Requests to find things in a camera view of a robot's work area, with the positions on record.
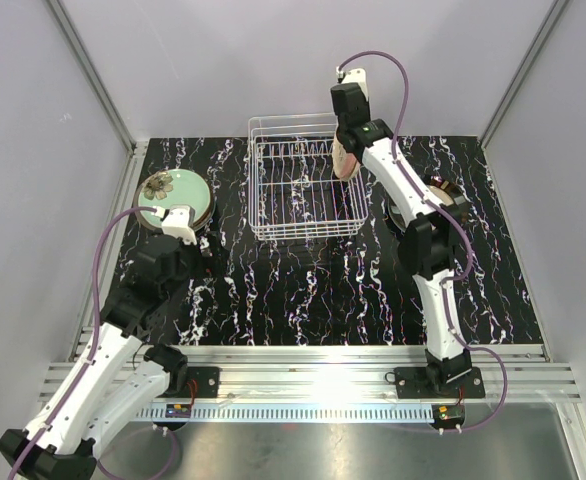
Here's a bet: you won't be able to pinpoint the pink cream branch plate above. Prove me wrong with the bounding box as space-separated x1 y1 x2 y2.
332 135 360 182

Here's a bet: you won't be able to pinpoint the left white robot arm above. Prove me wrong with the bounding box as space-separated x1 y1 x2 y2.
0 232 229 479

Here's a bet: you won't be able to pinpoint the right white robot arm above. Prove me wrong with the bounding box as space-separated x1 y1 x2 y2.
331 80 472 397

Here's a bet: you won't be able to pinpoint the dark plates under green plate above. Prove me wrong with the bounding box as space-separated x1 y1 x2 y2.
189 197 217 234

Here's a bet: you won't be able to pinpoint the green plate with flower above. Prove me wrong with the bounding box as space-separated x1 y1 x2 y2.
134 169 214 209

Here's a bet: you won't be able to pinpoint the dark striped rim plate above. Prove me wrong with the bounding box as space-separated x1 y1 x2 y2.
386 173 470 235

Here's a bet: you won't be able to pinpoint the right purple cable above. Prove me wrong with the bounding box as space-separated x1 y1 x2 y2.
335 51 509 431

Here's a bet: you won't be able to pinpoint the purple cable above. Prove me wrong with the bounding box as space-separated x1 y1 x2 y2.
7 206 167 480
335 51 509 431

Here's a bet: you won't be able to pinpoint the white wire dish rack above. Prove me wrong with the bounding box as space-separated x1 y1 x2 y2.
247 113 368 242

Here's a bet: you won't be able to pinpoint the left aluminium frame post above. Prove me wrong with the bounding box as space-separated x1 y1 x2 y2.
43 0 137 155

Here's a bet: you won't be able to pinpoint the aluminium frame post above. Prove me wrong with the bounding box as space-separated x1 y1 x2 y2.
43 0 137 155
479 0 572 149

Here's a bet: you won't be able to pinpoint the white slotted cable duct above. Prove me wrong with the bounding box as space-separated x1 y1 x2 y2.
134 402 463 424

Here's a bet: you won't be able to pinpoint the aluminium mounting rail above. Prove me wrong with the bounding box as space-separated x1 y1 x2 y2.
181 345 581 404

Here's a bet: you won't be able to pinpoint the right aluminium frame post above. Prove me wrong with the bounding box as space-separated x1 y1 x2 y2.
479 0 572 149

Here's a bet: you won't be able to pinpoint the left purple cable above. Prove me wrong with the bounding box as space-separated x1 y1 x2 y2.
7 206 167 480

